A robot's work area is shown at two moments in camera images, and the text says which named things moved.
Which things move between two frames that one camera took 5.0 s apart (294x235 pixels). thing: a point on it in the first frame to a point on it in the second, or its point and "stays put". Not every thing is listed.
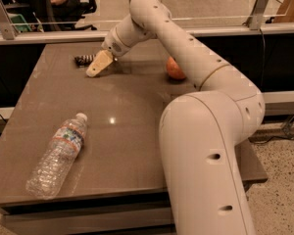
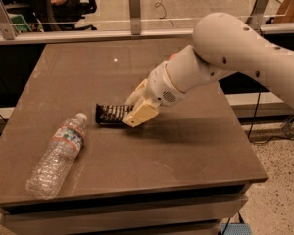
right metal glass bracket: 255,19 stays put
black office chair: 48,17 stays put
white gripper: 113,43 to 159,84
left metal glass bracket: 8,29 stays put
